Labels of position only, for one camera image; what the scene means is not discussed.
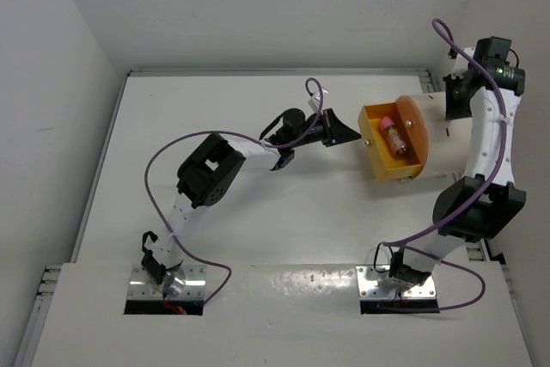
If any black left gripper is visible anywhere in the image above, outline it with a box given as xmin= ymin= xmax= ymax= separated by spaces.
xmin=290 ymin=107 xmax=361 ymax=148

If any pink capped clip tube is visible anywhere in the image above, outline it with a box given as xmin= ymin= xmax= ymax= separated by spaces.
xmin=378 ymin=116 xmax=407 ymax=156

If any yellow drawer with gold knob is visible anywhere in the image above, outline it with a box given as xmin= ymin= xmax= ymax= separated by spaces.
xmin=357 ymin=102 xmax=424 ymax=182

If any orange drawer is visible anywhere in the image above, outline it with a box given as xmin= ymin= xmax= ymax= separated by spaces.
xmin=395 ymin=95 xmax=429 ymax=166

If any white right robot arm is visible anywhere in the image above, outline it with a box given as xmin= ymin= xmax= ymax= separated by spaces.
xmin=388 ymin=37 xmax=526 ymax=286

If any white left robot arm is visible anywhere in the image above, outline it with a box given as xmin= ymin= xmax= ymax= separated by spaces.
xmin=141 ymin=108 xmax=361 ymax=286

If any white cylindrical drawer organizer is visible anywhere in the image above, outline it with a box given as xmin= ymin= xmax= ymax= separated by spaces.
xmin=411 ymin=92 xmax=472 ymax=178

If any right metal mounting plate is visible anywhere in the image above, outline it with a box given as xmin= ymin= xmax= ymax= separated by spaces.
xmin=356 ymin=264 xmax=437 ymax=302

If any metal mounting plate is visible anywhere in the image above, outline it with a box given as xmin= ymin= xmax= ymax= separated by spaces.
xmin=126 ymin=265 xmax=206 ymax=301
xmin=356 ymin=264 xmax=437 ymax=302

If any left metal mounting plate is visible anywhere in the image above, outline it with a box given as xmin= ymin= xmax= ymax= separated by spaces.
xmin=126 ymin=265 xmax=206 ymax=301

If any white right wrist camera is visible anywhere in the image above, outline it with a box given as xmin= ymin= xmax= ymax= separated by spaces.
xmin=443 ymin=53 xmax=469 ymax=79

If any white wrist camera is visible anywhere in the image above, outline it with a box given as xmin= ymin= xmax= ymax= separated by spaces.
xmin=309 ymin=88 xmax=328 ymax=113
xmin=443 ymin=53 xmax=469 ymax=79

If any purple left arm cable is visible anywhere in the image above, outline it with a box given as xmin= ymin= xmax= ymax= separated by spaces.
xmin=144 ymin=77 xmax=332 ymax=304

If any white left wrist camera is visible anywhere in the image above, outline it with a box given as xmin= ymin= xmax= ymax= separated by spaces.
xmin=309 ymin=88 xmax=328 ymax=113

